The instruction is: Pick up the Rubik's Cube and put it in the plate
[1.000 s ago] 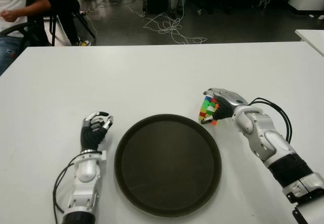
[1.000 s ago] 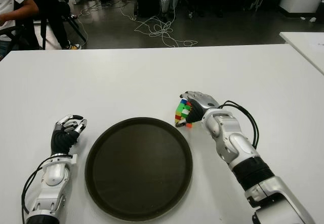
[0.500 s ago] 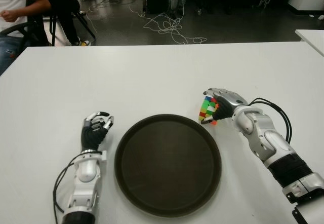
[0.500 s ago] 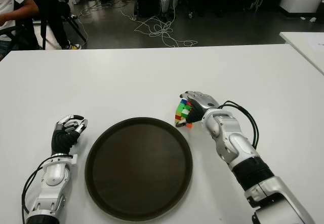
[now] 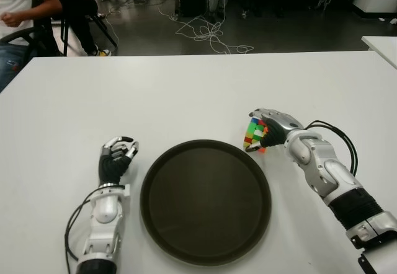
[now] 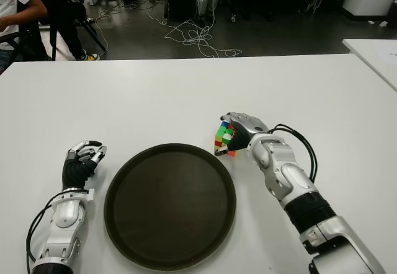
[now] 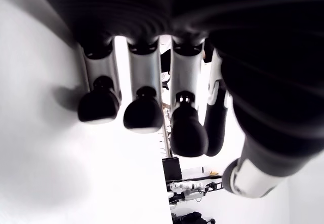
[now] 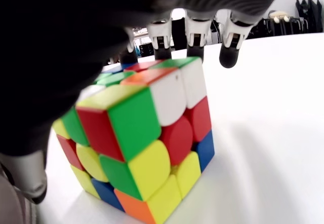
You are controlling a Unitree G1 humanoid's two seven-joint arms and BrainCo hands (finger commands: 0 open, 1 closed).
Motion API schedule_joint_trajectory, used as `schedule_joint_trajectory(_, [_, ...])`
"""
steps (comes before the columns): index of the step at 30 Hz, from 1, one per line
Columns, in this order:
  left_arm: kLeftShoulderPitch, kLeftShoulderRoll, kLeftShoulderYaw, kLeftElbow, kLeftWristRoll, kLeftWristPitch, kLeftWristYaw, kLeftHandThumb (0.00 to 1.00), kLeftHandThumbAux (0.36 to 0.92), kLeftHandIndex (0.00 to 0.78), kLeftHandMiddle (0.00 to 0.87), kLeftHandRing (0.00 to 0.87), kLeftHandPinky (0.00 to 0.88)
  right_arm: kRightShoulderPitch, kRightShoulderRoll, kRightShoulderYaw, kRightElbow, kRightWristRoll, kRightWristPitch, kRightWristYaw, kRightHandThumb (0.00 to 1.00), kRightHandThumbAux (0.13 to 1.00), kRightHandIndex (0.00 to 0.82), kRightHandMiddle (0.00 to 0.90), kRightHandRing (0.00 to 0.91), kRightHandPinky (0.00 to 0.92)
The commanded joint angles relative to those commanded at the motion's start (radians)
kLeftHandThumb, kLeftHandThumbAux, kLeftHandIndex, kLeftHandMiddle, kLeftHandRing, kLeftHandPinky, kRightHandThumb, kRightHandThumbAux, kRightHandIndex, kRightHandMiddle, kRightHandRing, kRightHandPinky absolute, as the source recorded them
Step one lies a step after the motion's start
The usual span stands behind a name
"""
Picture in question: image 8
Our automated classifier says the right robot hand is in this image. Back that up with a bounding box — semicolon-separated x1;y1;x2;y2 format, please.
0;0;291;204

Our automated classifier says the multicoloured Rubik's cube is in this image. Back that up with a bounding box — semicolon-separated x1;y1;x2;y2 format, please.
52;56;215;224

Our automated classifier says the dark brown round plate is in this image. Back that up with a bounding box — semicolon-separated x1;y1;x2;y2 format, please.
0;163;38;224

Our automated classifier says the beige plush toy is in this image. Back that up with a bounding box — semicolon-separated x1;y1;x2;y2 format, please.
268;10;291;23

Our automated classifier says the black clothes rack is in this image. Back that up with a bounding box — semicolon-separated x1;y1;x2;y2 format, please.
263;0;324;36

